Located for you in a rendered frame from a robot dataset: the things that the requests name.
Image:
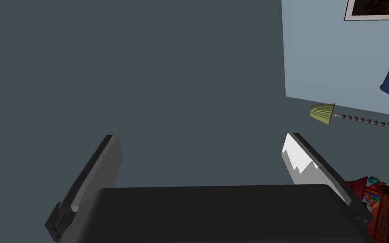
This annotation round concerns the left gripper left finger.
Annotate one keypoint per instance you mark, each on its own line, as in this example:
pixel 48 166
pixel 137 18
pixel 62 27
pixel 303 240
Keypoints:
pixel 93 177

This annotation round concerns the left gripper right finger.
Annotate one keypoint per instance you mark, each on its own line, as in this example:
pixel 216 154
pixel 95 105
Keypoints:
pixel 311 170

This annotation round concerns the floor lamp with green shade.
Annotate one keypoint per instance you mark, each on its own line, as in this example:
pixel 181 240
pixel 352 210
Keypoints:
pixel 341 116

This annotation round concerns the framed dark picture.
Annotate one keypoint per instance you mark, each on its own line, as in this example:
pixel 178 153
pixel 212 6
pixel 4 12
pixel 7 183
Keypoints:
pixel 373 8

